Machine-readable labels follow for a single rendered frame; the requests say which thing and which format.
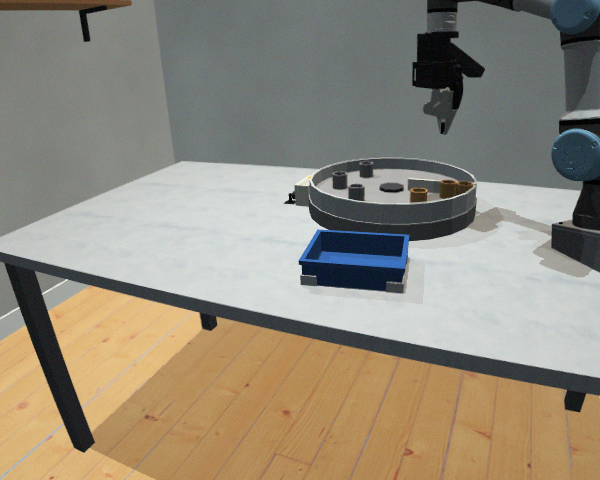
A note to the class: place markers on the grey round turntable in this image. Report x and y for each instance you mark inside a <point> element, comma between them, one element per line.
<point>393,214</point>

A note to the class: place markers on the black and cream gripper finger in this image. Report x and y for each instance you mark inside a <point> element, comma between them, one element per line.
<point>427,108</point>
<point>449,103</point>

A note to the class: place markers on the bronze bushing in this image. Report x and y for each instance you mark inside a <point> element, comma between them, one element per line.
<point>418,195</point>
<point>447,190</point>
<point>460,189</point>

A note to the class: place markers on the grey metal bushing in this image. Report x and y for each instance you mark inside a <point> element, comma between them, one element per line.
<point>366,169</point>
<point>339,180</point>
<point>356,193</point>

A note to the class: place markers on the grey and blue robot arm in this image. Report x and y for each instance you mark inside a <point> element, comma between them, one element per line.
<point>576,152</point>

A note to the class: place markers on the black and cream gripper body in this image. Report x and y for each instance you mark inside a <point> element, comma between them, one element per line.
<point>443,71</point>

